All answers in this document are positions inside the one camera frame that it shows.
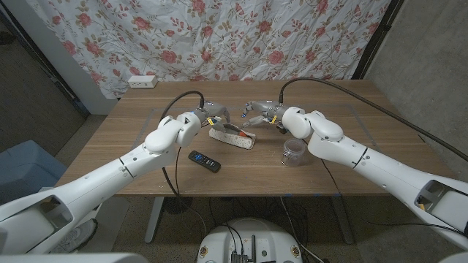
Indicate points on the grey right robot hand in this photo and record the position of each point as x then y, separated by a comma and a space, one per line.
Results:
268, 109

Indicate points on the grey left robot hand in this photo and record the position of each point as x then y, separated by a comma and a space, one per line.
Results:
215, 109

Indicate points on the cream dotted pen bag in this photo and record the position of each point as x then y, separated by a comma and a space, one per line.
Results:
234, 140

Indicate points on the short red pen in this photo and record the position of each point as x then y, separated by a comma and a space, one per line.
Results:
243, 134

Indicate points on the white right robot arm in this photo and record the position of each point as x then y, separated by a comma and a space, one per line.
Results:
373, 164

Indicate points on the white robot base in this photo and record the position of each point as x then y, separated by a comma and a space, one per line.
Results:
256, 237

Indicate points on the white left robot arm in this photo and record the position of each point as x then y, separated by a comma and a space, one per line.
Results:
139, 160

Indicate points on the clear plastic cup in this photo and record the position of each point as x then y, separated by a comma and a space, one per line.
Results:
292, 153

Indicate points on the black TV remote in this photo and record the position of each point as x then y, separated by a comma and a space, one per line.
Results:
204, 161

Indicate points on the floral fabric backdrop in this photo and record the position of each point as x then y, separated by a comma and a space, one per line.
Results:
219, 36

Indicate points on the white power strip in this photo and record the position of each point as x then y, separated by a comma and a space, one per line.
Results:
142, 82

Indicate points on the black round floor disc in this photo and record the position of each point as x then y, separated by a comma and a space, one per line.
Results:
178, 205

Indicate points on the white table leg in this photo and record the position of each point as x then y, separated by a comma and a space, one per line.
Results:
154, 219

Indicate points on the black stand pole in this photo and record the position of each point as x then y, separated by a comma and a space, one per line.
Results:
376, 40

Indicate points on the grey table leg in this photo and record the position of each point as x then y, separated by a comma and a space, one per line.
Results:
343, 219

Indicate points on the grey sneaker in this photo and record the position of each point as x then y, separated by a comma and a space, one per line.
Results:
82, 235

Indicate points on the blue plastic bin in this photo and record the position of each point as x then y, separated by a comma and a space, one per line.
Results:
25, 164

